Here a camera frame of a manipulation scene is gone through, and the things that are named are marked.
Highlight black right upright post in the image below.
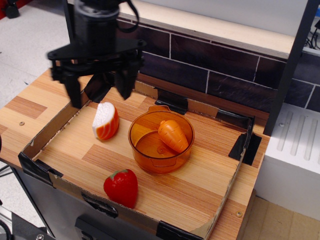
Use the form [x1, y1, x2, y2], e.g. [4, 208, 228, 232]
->
[263, 0, 320, 136]

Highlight orange toy carrot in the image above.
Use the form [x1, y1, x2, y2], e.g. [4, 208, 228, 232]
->
[158, 119, 189, 153]

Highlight orange transparent plastic pot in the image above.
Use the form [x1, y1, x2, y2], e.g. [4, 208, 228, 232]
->
[128, 105, 195, 174]

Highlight dark tile backsplash panel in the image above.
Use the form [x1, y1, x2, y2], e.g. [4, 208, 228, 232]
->
[116, 17, 320, 115]

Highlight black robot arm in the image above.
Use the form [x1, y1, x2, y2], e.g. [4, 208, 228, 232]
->
[47, 0, 146, 109]

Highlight red toy strawberry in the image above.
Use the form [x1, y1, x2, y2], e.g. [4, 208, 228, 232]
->
[103, 169, 138, 209]

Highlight white ribbed appliance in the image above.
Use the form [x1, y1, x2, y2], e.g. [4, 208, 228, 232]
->
[254, 103, 320, 220]

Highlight grey cabinet under table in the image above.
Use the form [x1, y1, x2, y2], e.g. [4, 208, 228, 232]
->
[14, 170, 157, 240]

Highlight toy salmon sushi piece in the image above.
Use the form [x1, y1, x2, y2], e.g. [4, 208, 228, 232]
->
[92, 102, 120, 140]

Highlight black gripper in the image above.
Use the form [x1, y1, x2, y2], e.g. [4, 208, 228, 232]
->
[47, 38, 147, 109]

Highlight cardboard fence with black tape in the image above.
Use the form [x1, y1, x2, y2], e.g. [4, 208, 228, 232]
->
[17, 68, 263, 240]

